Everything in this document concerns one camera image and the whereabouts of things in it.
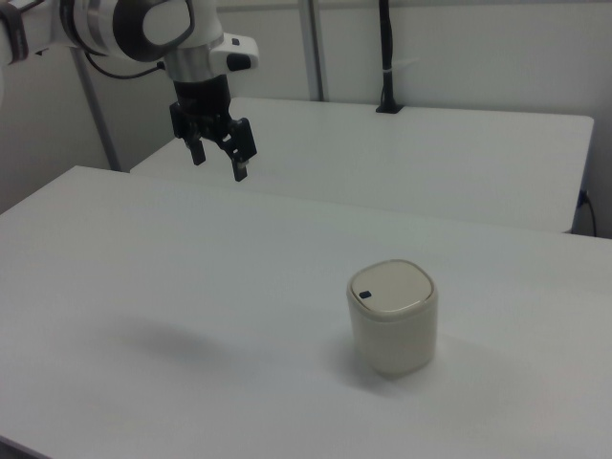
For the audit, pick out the beige trash bin with lid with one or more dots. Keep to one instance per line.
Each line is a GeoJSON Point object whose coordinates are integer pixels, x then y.
{"type": "Point", "coordinates": [394, 334]}

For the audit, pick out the white background table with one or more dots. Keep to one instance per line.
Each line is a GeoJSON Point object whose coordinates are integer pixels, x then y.
{"type": "Point", "coordinates": [430, 158]}

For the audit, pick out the black clamped pole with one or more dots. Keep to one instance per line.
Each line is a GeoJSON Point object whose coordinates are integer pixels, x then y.
{"type": "Point", "coordinates": [388, 48]}

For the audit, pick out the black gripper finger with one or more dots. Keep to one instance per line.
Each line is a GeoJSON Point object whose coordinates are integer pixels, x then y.
{"type": "Point", "coordinates": [197, 152]}
{"type": "Point", "coordinates": [241, 146]}

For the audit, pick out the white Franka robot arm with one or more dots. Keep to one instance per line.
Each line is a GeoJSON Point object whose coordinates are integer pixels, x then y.
{"type": "Point", "coordinates": [95, 24]}

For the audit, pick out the white zip tie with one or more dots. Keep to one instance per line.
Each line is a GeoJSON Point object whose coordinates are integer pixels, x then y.
{"type": "Point", "coordinates": [399, 66]}

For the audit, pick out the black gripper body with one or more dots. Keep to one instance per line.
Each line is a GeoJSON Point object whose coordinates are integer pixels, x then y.
{"type": "Point", "coordinates": [201, 102]}

